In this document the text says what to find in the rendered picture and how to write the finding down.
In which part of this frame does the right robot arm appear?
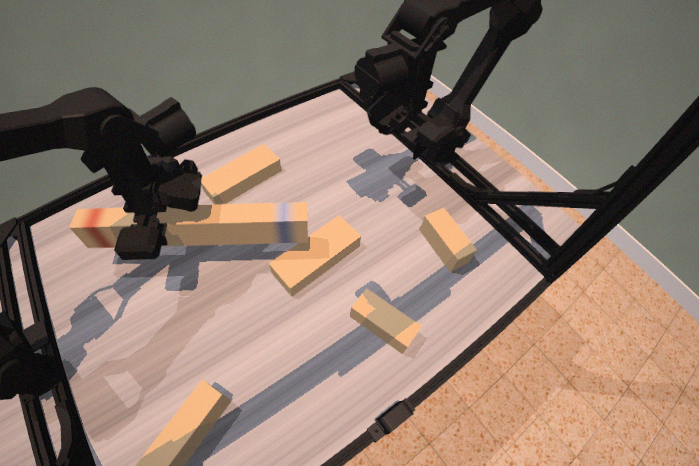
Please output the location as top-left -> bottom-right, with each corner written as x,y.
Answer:
354,0 -> 543,167

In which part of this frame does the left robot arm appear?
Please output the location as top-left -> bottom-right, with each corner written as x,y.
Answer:
0,87 -> 202,404

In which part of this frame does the light orange rectangular block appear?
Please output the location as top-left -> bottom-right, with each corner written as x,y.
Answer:
269,215 -> 361,297
201,144 -> 281,205

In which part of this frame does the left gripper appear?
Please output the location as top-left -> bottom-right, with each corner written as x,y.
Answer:
111,157 -> 179,260

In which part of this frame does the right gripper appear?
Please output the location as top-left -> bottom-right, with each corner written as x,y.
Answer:
359,81 -> 455,160

